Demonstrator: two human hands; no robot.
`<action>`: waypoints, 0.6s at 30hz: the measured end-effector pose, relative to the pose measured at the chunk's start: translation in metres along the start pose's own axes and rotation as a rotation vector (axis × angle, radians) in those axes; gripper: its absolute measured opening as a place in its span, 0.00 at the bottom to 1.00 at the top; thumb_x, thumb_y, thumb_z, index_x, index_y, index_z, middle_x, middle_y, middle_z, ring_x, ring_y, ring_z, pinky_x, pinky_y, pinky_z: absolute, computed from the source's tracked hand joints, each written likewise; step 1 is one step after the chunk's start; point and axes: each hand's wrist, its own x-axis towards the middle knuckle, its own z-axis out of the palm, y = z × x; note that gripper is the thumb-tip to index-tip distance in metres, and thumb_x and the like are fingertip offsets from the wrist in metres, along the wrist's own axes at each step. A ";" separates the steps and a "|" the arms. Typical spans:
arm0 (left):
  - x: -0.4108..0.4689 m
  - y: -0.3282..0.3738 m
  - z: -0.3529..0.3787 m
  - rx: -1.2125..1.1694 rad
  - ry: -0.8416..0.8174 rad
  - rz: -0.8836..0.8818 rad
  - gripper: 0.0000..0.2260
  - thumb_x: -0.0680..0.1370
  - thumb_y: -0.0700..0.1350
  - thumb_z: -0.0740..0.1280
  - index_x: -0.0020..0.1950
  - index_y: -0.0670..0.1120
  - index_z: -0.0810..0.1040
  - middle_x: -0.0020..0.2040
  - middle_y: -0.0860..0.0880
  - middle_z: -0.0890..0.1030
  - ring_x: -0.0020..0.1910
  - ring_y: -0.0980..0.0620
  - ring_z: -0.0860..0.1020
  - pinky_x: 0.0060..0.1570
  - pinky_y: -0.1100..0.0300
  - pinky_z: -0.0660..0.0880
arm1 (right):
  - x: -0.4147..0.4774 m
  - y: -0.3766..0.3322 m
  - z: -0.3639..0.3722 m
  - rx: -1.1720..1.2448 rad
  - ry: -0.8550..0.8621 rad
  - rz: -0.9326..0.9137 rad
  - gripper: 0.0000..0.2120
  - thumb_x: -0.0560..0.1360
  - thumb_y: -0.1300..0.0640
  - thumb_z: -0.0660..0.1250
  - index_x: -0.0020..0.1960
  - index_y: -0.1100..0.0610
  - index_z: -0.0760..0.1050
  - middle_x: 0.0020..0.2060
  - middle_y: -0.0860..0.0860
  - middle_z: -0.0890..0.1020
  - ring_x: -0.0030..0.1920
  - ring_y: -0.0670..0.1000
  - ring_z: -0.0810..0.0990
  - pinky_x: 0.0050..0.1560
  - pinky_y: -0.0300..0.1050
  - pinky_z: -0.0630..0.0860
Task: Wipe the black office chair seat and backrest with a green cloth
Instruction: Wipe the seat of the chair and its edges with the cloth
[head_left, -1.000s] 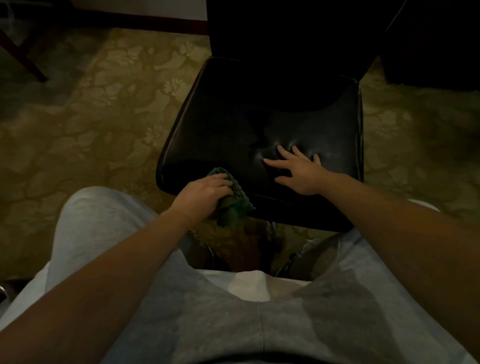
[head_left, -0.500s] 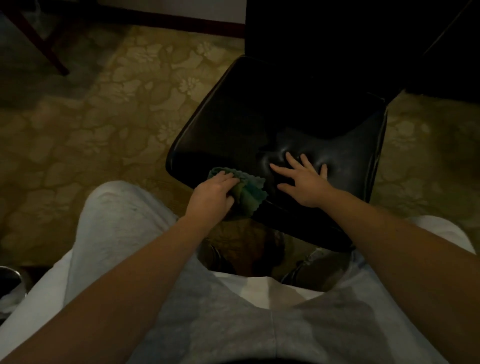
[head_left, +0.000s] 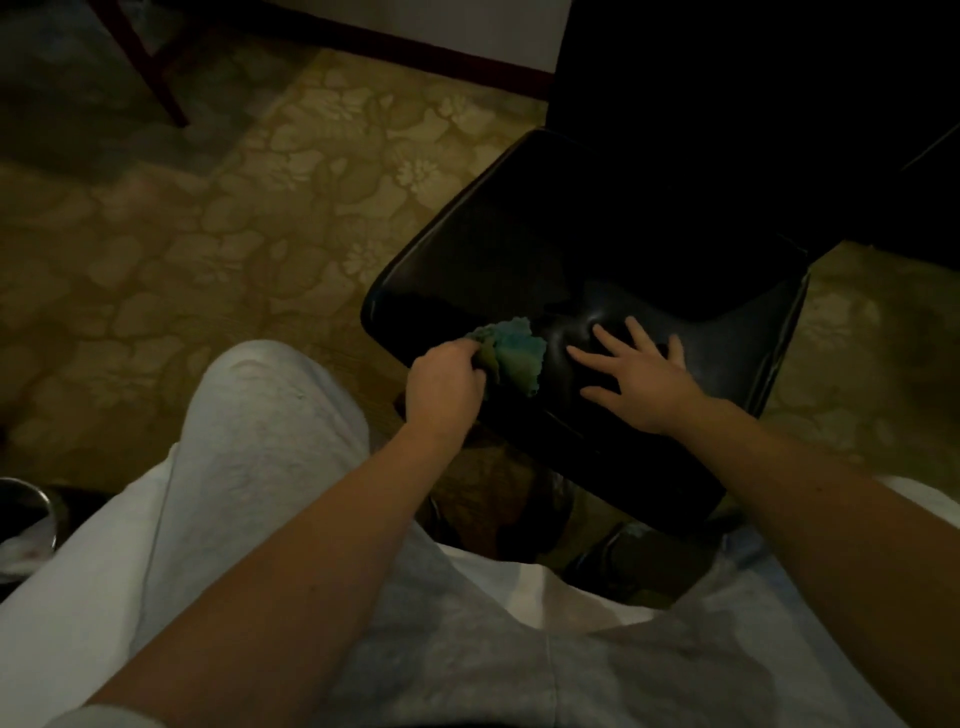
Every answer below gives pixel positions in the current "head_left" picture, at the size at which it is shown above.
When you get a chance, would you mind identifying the black leather chair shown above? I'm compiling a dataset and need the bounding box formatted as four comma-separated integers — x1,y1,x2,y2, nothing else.
359,0,960,564

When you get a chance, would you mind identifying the white sneaker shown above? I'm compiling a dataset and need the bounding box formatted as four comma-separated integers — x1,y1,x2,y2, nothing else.
562,521,725,605

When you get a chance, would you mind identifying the dark red wooden table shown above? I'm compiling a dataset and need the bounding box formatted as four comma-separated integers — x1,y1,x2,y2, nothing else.
86,0,208,129

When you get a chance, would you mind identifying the person's left hand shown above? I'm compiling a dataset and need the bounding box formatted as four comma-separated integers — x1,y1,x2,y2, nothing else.
404,337,489,448

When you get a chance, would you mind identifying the dark red baseboard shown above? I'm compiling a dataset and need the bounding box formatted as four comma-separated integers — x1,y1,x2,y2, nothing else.
247,0,556,103

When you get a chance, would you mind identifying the person's right hand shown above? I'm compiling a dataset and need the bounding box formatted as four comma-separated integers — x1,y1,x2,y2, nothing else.
566,314,710,438

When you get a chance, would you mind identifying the person's left forearm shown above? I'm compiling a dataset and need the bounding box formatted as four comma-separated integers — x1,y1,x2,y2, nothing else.
89,419,470,728

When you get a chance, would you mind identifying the green cleaning cloth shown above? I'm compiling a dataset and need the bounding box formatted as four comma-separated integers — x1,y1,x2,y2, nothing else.
464,316,549,399

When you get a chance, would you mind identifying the person's right forearm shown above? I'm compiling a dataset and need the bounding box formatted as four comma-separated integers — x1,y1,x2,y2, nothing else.
678,397,960,728

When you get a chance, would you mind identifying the white crumpled tissue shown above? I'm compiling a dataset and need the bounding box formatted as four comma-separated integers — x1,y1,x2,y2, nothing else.
0,517,58,579

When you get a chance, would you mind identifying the metal trash bin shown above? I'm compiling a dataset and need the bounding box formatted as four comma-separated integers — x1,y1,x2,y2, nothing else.
0,476,69,601

